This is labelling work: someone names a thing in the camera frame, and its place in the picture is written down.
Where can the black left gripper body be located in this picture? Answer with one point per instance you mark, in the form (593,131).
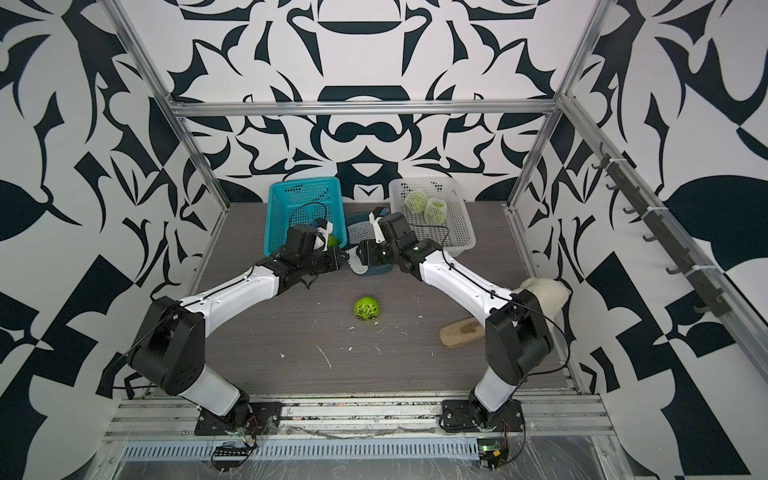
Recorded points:
(322,263)

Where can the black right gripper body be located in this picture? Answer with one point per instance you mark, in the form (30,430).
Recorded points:
(380,251)

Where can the white foam net sleeve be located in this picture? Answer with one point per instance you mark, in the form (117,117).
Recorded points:
(416,201)

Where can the green custard apple front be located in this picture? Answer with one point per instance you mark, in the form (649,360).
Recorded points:
(366,309)

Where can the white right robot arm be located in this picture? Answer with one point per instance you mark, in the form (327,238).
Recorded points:
(516,323)

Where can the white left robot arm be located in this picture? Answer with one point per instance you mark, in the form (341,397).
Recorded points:
(170,348)

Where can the white foam net back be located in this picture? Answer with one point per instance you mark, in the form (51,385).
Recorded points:
(359,232)

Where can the dark teal small tray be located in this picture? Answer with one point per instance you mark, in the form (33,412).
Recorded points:
(376,269)

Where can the white perforated plastic basket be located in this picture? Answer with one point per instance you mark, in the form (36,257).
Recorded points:
(457,234)

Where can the teal perforated plastic basket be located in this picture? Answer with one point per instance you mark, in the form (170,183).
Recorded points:
(301,202)

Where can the tan sponge block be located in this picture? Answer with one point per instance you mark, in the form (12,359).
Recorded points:
(461,333)

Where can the white plush toy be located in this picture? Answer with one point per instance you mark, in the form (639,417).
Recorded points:
(543,295)

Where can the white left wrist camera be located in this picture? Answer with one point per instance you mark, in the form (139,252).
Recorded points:
(324,230)

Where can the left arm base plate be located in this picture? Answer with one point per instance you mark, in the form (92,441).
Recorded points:
(254,419)

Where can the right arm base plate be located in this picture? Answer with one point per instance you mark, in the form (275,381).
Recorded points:
(471,416)

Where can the black wall hook rail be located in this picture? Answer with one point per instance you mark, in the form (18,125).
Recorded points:
(666,230)

